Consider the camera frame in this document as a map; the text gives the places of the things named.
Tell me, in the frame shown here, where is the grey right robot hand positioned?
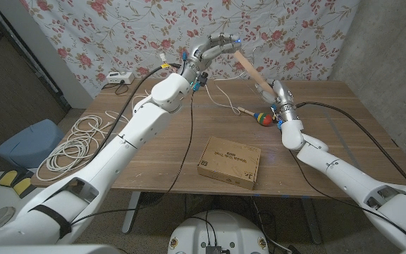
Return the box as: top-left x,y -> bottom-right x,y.
257,79 -> 297,123

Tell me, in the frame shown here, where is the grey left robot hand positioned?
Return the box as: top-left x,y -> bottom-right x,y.
181,32 -> 242,87

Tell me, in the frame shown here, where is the wooden hanger with metal rod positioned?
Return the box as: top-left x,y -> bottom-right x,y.
233,50 -> 276,96

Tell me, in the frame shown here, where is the white Ethernet cable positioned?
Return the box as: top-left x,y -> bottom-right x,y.
35,47 -> 264,183

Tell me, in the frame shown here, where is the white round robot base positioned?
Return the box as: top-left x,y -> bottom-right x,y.
167,210 -> 270,254

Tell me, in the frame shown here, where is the colourful wooden maraca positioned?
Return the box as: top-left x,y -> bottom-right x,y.
236,107 -> 273,127

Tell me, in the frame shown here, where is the brown cardboard package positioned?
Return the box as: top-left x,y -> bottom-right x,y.
197,136 -> 262,191

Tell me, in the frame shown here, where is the floral backdrop cloth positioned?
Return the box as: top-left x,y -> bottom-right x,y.
19,0 -> 361,99

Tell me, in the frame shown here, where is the white power strip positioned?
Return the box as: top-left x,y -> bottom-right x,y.
106,71 -> 136,85

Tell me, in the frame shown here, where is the black floor fan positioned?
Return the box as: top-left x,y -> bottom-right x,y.
139,192 -> 165,207

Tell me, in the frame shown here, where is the blue-grey padded stool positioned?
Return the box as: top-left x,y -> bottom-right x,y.
0,119 -> 66,169

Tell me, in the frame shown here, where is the yellow black foot pad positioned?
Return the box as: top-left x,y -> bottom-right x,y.
0,169 -> 19,187
12,177 -> 37,198

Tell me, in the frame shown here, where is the white robot chest shell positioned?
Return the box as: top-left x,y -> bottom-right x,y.
0,243 -> 121,254

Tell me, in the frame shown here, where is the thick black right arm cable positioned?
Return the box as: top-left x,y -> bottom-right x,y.
295,101 -> 406,188

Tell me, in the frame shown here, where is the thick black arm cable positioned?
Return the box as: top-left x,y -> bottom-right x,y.
90,62 -> 183,162
295,101 -> 406,188

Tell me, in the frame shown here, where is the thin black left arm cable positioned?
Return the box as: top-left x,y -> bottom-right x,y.
68,90 -> 195,226

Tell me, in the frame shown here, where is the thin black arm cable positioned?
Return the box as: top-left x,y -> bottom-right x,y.
288,150 -> 406,244
68,90 -> 195,226

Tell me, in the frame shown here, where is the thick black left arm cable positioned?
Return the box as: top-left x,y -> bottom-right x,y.
90,62 -> 183,162

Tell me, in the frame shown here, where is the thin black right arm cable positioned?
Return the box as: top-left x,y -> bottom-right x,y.
288,150 -> 406,244

